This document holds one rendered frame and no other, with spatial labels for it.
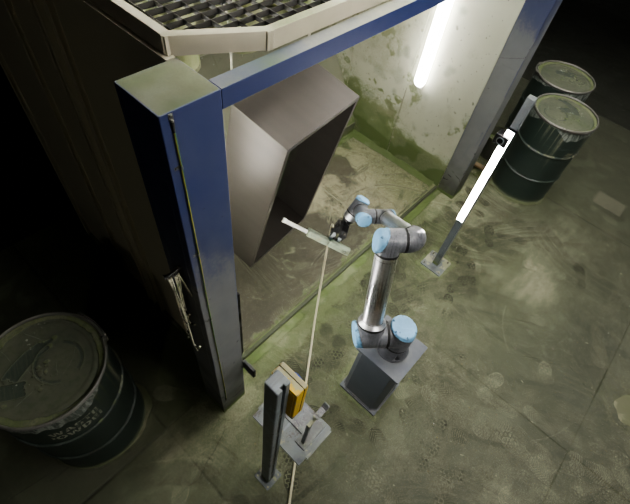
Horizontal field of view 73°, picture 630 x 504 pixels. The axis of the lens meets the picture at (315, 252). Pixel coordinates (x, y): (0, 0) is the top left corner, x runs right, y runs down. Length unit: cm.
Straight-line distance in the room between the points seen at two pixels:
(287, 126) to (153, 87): 102
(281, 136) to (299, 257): 169
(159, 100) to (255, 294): 239
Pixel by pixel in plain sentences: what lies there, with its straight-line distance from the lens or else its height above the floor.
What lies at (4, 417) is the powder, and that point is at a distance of 239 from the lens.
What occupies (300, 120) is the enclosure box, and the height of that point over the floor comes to 165.
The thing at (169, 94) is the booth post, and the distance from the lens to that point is 112.
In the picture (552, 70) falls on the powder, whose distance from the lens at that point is 514.
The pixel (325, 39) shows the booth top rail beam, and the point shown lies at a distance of 138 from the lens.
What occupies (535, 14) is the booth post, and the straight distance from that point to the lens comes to 358.
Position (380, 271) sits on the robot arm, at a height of 128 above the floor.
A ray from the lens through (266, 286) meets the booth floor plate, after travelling 336.
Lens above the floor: 290
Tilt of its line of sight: 53 degrees down
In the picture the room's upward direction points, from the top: 10 degrees clockwise
